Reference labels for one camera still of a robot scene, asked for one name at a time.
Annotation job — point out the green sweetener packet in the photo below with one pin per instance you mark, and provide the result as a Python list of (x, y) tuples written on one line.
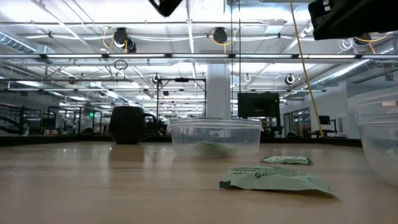
[(287, 160), (213, 150), (273, 182)]

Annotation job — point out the white building pillar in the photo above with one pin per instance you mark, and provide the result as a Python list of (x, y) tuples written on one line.
[(218, 90)]

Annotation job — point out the dark green ceramic mug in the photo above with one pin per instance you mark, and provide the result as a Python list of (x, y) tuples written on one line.
[(127, 124)]

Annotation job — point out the round clear plastic container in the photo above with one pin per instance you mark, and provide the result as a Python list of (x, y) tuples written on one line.
[(379, 140)]

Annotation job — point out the black monitor screen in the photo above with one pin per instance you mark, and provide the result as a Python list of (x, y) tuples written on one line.
[(258, 104)]

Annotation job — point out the oval clear plastic container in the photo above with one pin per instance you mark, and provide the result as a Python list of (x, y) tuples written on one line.
[(186, 133)]

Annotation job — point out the black overhead light rail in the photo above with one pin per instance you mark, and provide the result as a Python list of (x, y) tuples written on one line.
[(199, 56)]

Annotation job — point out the black metal rack frame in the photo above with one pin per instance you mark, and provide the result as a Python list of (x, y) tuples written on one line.
[(158, 96)]

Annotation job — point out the black metal table frame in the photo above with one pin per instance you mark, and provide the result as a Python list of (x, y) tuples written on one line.
[(62, 140)]

